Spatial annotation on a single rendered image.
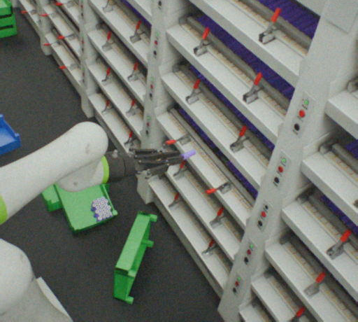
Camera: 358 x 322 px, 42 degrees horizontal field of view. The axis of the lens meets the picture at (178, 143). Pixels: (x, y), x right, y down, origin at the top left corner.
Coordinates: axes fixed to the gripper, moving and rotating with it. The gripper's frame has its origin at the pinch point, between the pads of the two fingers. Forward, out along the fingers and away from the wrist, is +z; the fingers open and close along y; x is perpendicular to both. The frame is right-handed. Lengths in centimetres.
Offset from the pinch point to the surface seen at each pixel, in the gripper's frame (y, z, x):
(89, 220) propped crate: 35, 1, 65
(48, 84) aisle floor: 142, 22, 62
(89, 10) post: 103, 17, -4
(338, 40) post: -34, -1, -60
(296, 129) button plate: -32.6, 4.2, -35.4
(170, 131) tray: 23.1, 17.1, 8.0
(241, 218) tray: -23.7, 16.3, 8.5
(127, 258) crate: -0.9, -3.3, 48.0
